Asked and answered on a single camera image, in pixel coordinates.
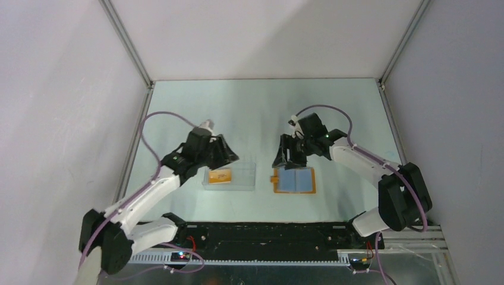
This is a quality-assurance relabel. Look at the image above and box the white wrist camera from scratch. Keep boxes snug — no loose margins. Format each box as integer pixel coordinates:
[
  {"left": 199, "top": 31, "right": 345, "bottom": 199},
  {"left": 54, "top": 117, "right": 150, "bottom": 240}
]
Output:
[
  {"left": 288, "top": 115, "right": 304, "bottom": 138},
  {"left": 198, "top": 119, "right": 215, "bottom": 135}
]

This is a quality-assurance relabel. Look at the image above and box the aluminium frame post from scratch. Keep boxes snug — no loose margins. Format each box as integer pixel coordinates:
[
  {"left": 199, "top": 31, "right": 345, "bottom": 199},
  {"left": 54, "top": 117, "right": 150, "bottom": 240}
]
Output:
[
  {"left": 99, "top": 0, "right": 154, "bottom": 201},
  {"left": 376, "top": 0, "right": 432, "bottom": 164}
]

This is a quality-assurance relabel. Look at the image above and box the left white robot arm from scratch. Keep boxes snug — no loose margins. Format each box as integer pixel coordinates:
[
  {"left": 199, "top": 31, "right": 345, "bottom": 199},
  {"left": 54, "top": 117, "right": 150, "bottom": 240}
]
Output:
[{"left": 74, "top": 126, "right": 239, "bottom": 284}]

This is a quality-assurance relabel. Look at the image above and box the orange card holder wallet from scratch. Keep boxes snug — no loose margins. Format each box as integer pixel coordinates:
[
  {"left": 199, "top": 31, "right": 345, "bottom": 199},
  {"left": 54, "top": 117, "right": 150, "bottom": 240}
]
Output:
[{"left": 270, "top": 167, "right": 317, "bottom": 194}]

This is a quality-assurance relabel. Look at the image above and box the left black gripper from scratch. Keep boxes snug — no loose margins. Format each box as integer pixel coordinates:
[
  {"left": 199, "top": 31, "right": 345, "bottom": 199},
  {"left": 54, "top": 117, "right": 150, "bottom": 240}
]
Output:
[{"left": 197, "top": 134, "right": 238, "bottom": 170}]

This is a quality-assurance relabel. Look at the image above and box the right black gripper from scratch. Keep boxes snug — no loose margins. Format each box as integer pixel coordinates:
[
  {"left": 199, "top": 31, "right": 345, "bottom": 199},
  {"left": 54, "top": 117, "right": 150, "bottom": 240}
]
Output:
[{"left": 272, "top": 134, "right": 314, "bottom": 170}]

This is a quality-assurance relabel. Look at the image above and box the clear plastic card box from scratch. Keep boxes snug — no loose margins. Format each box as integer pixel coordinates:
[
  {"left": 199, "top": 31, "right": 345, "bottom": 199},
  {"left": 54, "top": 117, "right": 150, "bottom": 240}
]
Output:
[{"left": 202, "top": 161, "right": 256, "bottom": 191}]

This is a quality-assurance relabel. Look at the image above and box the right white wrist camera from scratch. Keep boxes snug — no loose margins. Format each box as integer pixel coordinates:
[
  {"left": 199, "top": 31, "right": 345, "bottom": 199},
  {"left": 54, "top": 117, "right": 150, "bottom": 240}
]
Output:
[{"left": 288, "top": 115, "right": 304, "bottom": 138}]

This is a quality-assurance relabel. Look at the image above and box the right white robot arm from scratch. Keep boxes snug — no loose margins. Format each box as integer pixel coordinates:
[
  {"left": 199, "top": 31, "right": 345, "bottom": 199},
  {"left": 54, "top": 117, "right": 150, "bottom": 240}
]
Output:
[{"left": 272, "top": 113, "right": 433, "bottom": 248}]

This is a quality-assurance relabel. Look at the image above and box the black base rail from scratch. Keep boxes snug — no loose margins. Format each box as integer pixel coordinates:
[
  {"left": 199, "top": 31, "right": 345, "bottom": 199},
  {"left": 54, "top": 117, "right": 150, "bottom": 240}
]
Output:
[{"left": 171, "top": 222, "right": 376, "bottom": 261}]

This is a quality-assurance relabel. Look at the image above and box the grey slotted cable duct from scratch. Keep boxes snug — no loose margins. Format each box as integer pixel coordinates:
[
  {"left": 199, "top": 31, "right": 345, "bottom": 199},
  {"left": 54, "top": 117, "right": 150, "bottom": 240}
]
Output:
[{"left": 128, "top": 251, "right": 350, "bottom": 267}]

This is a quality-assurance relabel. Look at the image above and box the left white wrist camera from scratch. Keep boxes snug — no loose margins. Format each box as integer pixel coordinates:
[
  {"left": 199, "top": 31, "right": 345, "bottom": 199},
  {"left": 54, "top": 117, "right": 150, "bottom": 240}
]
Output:
[{"left": 198, "top": 119, "right": 215, "bottom": 135}]

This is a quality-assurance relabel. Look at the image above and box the left aluminium frame post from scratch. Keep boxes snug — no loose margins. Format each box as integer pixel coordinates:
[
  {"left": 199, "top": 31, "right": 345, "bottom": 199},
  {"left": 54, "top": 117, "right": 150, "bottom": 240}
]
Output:
[{"left": 99, "top": 0, "right": 154, "bottom": 201}]

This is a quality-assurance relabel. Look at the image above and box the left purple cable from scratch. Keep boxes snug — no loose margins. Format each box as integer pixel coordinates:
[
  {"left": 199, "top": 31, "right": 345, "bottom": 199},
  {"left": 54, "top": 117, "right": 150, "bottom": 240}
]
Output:
[{"left": 78, "top": 112, "right": 198, "bottom": 276}]

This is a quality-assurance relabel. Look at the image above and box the gold credit card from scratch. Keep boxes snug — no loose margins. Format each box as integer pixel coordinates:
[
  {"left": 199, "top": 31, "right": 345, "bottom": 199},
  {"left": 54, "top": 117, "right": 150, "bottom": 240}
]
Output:
[{"left": 208, "top": 168, "right": 232, "bottom": 185}]

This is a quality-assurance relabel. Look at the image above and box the right aluminium frame post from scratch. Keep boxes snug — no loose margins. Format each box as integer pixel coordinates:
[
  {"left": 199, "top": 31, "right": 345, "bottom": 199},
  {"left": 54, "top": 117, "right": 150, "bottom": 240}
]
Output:
[{"left": 376, "top": 0, "right": 432, "bottom": 164}]

